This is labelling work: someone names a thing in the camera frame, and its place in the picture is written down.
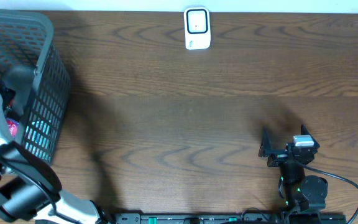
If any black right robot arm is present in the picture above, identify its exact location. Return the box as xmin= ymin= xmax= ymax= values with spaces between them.
xmin=258 ymin=125 xmax=328 ymax=223

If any teal wipes packet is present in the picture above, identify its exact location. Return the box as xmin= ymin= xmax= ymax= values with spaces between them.
xmin=24 ymin=121 xmax=51 ymax=161

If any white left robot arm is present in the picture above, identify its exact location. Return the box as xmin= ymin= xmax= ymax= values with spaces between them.
xmin=0 ymin=94 xmax=115 ymax=223

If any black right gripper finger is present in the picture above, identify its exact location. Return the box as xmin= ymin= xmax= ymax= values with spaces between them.
xmin=301 ymin=124 xmax=319 ymax=148
xmin=258 ymin=128 xmax=272 ymax=157

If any white barcode scanner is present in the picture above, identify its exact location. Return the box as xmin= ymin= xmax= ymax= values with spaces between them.
xmin=183 ymin=7 xmax=211 ymax=50

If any purple pink pad package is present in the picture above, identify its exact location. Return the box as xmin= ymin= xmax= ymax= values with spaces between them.
xmin=6 ymin=118 xmax=19 ymax=137

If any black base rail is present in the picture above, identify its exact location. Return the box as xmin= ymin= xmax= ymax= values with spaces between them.
xmin=113 ymin=212 xmax=347 ymax=224

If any grey plastic basket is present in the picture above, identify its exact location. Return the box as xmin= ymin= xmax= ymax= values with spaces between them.
xmin=0 ymin=9 xmax=70 ymax=164

